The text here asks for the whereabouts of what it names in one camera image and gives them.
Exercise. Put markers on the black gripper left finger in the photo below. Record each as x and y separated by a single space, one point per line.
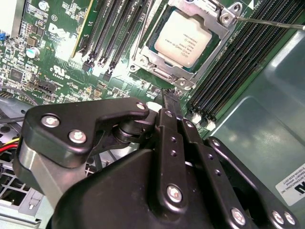
170 171

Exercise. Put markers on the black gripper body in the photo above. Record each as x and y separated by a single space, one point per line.
114 195

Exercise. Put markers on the metal socket cover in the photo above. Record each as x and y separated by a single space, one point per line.
200 6

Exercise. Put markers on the silver CPU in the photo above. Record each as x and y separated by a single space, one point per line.
183 38

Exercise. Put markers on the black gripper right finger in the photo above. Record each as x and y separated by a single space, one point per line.
206 164

